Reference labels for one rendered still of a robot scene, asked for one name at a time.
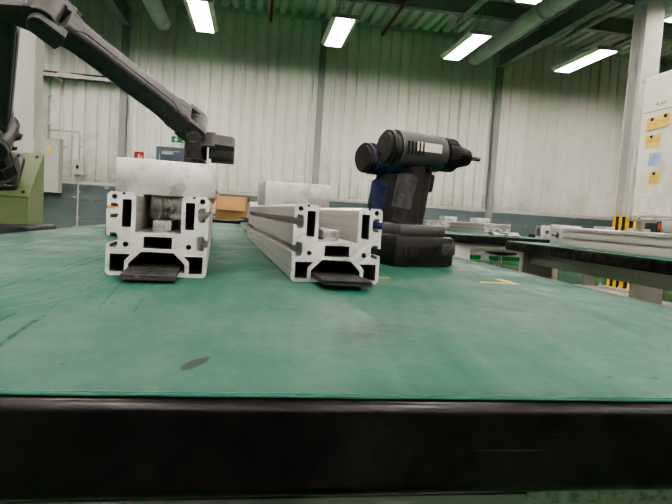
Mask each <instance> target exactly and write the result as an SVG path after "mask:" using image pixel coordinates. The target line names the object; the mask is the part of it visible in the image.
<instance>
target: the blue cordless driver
mask: <svg viewBox="0 0 672 504"><path fill-rule="evenodd" d="M376 148H377V144H376V143H363V144H361V145H360V146H359V147H358V149H357V151H356V153H355V165H356V167H357V169H358V170H359V171H360V172H363V173H366V174H373V175H376V179H374V180H372V183H371V188H370V194H369V199H368V204H367V208H369V209H381V210H382V211H383V219H382V223H379V222H373V228H372V229H379V230H382V224H383V223H393V222H391V220H392V215H393V211H394V209H393V207H391V205H392V200H393V195H394V190H395V186H396V181H397V176H398V174H400V173H402V172H403V168H397V167H390V166H389V165H383V164H381V163H380V161H379V159H378V157H377V152H376Z"/></svg>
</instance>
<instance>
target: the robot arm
mask: <svg viewBox="0 0 672 504"><path fill-rule="evenodd" d="M77 10H78V9H77V8H76V7H75V6H73V5H72V4H71V3H70V2H69V1H67V0H0V191H10V190H17V189H18V188H19V184H20V179H21V175H22V171H23V166H24V162H25V159H24V156H23V154H21V153H13V152H11V151H15V150H17V147H14V145H13V143H14V141H19V140H21V139H22V137H23V134H20V133H19V129H20V123H19V121H18V119H17V118H16V117H15V116H14V111H13V105H14V94H15V83H16V74H17V73H16V72H17V61H18V50H19V39H20V29H21V28H23V29H25V30H28V31H30V32H31V33H33V34H34V35H36V36H37V37H38V38H40V39H41V40H42V41H44V42H45V43H46V44H48V45H49V46H51V47H52V48H53V49H56V48H58V47H60V46H61V47H64V48H65V49H67V50H69V51H70V52H72V53H73V54H75V55H76V56H78V57H79V58H80V59H82V60H83V61H85V62H86V63H87V64H89V65H90V66H91V67H93V68H94V69H95V70H97V71H98V72H99V73H101V74H102V75H103V76H105V77H106V78H107V79H109V80H110V81H111V82H113V83H114V84H115V85H117V86H118V87H119V88H121V89H122V90H123V91H125V92H126V93H127V94H129V95H130V96H132V97H133V98H134V99H136V100H137V101H138V102H140V103H141V104H142V105H144V106H145V107H146V108H148V109H149V110H150V111H152V112H153V113H154V114H155V115H156V116H158V117H159V118H160V119H161V120H162V121H163V122H164V124H165V125H166V126H168V127H169V128H170V129H172V130H173V131H174V134H175V135H177V136H178V137H179V138H181V139H182V140H183V141H184V159H183V162H188V163H200V164H206V162H204V161H207V147H209V159H211V163H220V164H232V165H234V160H235V159H234V153H235V139H234V138H233V137H229V136H223V135H216V133H215V132H207V123H208V118H207V115H206V114H205V113H204V112H203V111H201V110H200V109H199V108H198V107H196V106H195V105H194V104H191V105H190V104H189V103H188V102H186V101H185V100H184V99H182V98H179V97H178V96H176V95H175V94H173V93H172V92H170V91H169V90H168V89H166V88H165V87H164V86H162V85H161V84H160V83H159V82H157V81H156V80H155V79H154V78H152V77H151V76H150V75H149V74H147V73H146V72H145V71H144V70H142V69H141V68H140V67H139V66H137V65H136V64H135V63H134V62H132V61H131V60H130V59H129V58H127V57H126V56H125V55H123V54H122V53H121V52H120V51H118V50H117V49H116V48H115V47H113V46H112V45H111V44H110V43H108V42H107V41H106V40H105V39H103V38H102V37H101V36H100V35H98V34H97V33H96V32H95V31H94V30H92V29H91V28H90V27H89V26H88V25H87V24H86V23H85V22H84V21H83V20H82V18H81V17H80V16H79V15H78V14H76V12H77ZM58 22H60V23H61V24H60V25H59V26H57V25H58Z"/></svg>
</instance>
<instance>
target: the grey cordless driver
mask: <svg viewBox="0 0 672 504"><path fill-rule="evenodd" d="M376 152H377V157H378V159H379V161H380V163H381V164H383V165H389V166H390V167H397V168H403V172H402V173H400V174H398V176H397V181H396V186H395V190H394V195H393V200H392V205H391V207H393V209H394V211H393V215H392V220H391V222H393V223H383V224H382V233H381V248H380V249H375V248H373V254H374V255H377V256H380V262H379V263H382V264H387V265H392V266H412V267H449V266H451V264H452V256H454V255H455V244H454V241H453V239H452V238H450V237H444V235H445V228H444V227H442V226H433V225H423V220H424V215H425V209H426V204H427V198H428V193H429V192H432V189H433V184H434V179H435V176H434V175H432V172H438V171H440V172H448V173H450V172H453V171H454V170H455V169H457V168H460V167H465V166H468V165H469V164H470V163H471V161H477V162H479V161H480V160H481V158H479V157H472V153H471V151H470V150H468V149H466V148H464V147H462V146H461V145H460V144H459V142H458V141H456V139H450V138H444V137H442V136H436V135H430V134H423V133H417V132H410V131H404V130H391V129H388V130H386V131H384V132H383V133H382V134H381V136H380V137H379V139H378V142H377V148H376Z"/></svg>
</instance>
